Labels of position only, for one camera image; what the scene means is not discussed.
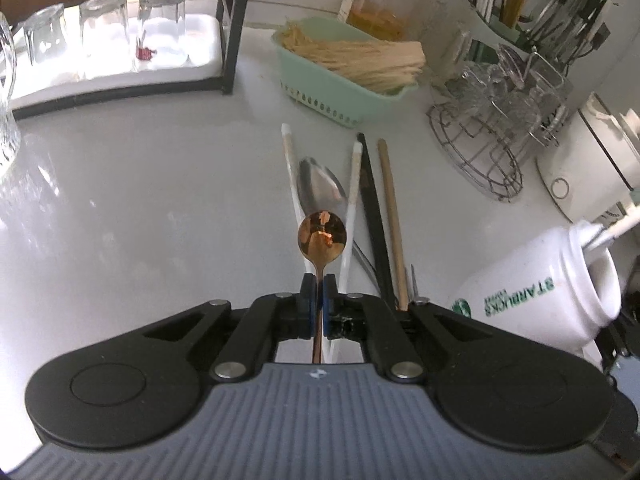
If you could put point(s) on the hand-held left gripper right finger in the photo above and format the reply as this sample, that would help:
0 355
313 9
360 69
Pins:
329 305

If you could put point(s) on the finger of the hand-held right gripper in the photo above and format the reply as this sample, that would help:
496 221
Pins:
625 350

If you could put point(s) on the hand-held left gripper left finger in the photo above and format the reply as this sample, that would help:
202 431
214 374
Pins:
309 305

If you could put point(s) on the black chopstick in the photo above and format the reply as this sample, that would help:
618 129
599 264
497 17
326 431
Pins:
382 260
372 210

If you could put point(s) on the copper spoon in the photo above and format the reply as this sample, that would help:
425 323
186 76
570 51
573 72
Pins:
321 232

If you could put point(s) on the wooden chopstick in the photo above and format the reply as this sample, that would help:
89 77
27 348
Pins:
392 210

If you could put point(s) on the white mug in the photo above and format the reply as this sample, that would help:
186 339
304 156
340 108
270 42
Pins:
525 280

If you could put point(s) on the steel spoon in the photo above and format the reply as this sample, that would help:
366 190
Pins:
320 180

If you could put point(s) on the row of hanging kitchen utensils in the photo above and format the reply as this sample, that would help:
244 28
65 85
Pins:
570 5

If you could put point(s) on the white electric pot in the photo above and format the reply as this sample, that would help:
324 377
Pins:
585 160

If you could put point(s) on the green plastic basket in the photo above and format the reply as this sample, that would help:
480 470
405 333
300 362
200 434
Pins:
320 95

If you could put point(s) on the bundle of bamboo skewers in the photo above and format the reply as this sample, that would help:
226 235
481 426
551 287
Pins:
360 55

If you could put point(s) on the clear stemmed glass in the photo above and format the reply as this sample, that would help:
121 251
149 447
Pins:
480 85
547 90

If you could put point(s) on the black metal dish rack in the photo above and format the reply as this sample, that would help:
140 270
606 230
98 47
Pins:
235 35

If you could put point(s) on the row of drinking glasses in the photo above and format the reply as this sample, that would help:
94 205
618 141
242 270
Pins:
115 72

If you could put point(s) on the purple tinted stemmed glass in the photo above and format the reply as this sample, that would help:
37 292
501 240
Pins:
515 65

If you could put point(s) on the red-lid plastic jar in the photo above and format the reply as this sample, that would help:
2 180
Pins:
385 5

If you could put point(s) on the clear drinking glass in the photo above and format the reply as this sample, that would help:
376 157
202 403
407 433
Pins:
45 35
104 30
162 20

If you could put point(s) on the textured glass pitcher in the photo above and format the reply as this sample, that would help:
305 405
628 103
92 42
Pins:
6 100

